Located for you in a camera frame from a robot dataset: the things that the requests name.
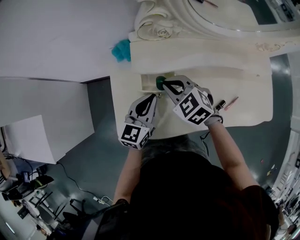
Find person's left forearm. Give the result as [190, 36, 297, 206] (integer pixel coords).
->
[113, 147, 144, 204]

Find green round jar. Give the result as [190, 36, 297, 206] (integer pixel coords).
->
[155, 76, 167, 91]

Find white power strip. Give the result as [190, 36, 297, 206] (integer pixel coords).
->
[93, 196, 111, 205]

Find white ornate dressing table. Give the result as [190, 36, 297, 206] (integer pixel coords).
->
[110, 0, 300, 141]

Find black office chair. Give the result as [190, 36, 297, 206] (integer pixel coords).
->
[63, 198, 95, 221]

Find person's right forearm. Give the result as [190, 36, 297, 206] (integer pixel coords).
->
[206, 121, 258, 192]

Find white cabinet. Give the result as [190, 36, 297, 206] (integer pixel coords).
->
[0, 114, 57, 165]

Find person's camouflage trousers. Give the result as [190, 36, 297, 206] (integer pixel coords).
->
[140, 135, 207, 163]

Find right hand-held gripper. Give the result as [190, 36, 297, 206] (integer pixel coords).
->
[163, 75, 216, 127]

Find teal fluffy duster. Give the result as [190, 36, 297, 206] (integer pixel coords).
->
[110, 39, 131, 63]

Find person's black shirt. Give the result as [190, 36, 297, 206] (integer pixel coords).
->
[93, 153, 282, 240]

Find dark grey worn pack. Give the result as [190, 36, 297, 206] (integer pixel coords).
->
[93, 201, 132, 240]

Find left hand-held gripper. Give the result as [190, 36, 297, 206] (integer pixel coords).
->
[118, 93, 158, 150]

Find thin black cord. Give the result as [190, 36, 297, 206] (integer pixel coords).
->
[200, 132, 211, 157]

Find small white drawer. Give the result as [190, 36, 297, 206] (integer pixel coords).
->
[137, 74, 175, 98]

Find grey wrist strap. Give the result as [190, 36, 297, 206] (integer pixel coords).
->
[204, 114, 223, 127]

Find black floor cable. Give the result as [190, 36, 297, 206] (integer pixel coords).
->
[57, 161, 97, 200]

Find pink translucent lip gloss tube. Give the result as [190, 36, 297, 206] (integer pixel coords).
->
[224, 96, 239, 111]

